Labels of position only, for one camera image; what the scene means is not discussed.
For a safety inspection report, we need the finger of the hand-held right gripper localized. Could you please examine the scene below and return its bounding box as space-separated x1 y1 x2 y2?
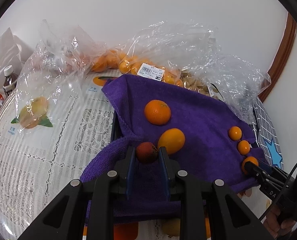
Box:
242 161 272 181
257 160 286 175

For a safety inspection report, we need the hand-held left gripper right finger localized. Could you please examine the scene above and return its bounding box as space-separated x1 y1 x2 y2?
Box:
158 146 274 240

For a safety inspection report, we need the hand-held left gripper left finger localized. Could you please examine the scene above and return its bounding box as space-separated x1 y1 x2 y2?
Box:
19 145 136 240

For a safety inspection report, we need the mandarin orange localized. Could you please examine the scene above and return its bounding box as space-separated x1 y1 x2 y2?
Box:
237 140 251 155
144 99 171 125
228 126 242 140
241 156 259 175

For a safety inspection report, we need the small red fruit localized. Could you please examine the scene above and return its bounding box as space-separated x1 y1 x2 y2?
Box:
135 142 159 165

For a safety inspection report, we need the yellow oval fruit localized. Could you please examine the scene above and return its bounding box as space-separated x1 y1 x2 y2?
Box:
157 128 185 155

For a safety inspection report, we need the purple towel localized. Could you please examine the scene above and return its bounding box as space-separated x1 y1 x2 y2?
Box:
80 74 266 224

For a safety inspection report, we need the pile of tan fruits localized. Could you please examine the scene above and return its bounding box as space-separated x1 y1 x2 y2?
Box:
181 71 225 100

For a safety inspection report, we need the person's right hand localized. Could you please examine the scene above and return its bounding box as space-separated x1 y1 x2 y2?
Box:
263 206 297 240

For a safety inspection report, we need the grey checked notebook blue star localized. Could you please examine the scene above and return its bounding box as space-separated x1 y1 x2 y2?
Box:
252 96 285 170

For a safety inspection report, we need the white price label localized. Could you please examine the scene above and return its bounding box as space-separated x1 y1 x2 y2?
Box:
137 62 164 82

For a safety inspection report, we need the pile of bagged oranges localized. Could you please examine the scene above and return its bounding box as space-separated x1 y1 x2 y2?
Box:
91 50 184 87

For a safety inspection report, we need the large clear plastic bag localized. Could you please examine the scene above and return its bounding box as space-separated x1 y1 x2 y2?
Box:
124 20 271 125

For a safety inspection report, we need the small clear plastic bag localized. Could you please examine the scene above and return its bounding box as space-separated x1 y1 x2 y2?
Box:
15 19 106 130

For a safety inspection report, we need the dark drink bottle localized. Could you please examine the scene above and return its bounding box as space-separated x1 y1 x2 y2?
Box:
2 65 18 98

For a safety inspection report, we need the white plastic bag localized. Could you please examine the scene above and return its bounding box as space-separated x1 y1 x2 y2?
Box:
0 29 35 105

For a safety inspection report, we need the black cable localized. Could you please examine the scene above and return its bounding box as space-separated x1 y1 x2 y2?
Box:
260 155 297 222

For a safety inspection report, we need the brown wooden door frame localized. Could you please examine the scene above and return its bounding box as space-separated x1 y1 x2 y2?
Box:
260 12 297 103

